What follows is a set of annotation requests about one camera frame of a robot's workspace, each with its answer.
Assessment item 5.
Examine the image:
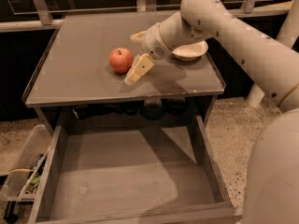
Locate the dark jar inside cabinet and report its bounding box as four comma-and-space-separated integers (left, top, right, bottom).
166, 98, 187, 116

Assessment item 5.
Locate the red apple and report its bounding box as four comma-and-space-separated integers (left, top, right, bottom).
109, 47, 133, 74

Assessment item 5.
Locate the open grey top drawer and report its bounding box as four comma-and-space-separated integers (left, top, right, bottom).
28, 116, 242, 224

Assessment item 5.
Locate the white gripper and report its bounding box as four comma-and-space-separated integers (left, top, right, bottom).
124, 22, 171, 85

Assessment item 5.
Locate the clear plastic bin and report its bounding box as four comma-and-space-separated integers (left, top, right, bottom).
0, 124, 51, 202

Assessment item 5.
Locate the white bowl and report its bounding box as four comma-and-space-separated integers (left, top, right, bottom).
173, 41, 208, 62

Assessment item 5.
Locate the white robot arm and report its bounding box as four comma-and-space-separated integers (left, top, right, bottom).
124, 0, 299, 224

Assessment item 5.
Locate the grey cabinet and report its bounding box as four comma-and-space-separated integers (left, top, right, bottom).
23, 11, 225, 132

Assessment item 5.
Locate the dark cup inside cabinet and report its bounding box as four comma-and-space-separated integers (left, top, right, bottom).
140, 99, 164, 120

